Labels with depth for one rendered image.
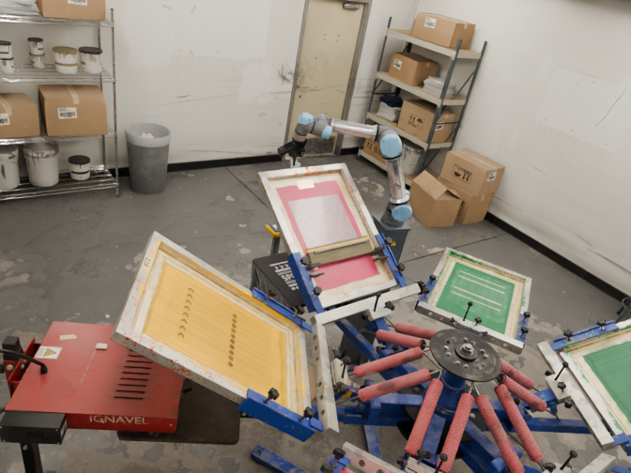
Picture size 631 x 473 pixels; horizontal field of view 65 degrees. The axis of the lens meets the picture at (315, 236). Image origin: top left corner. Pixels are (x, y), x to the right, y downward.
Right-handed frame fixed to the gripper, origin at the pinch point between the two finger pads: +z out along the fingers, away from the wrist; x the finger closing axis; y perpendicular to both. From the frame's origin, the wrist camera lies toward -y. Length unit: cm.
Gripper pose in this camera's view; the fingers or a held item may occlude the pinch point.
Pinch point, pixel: (284, 165)
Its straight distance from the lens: 296.8
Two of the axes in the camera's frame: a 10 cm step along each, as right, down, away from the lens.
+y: 8.1, -1.7, 5.6
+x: -4.8, -7.3, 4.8
